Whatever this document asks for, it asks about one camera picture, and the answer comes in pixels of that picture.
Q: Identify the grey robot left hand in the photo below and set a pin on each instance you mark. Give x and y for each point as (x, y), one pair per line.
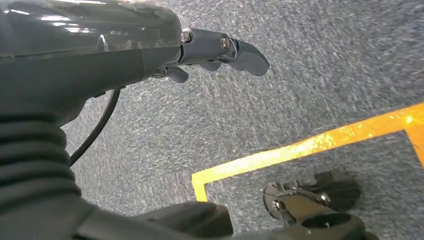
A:
(82, 66)

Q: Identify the robot left arm ribbed sleeve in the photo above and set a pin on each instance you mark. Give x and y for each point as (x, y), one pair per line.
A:
(33, 165)

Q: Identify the yellow floor tape square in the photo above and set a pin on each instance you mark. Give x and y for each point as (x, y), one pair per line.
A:
(298, 148)

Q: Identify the black robot foot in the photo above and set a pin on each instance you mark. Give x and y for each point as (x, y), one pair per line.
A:
(338, 188)

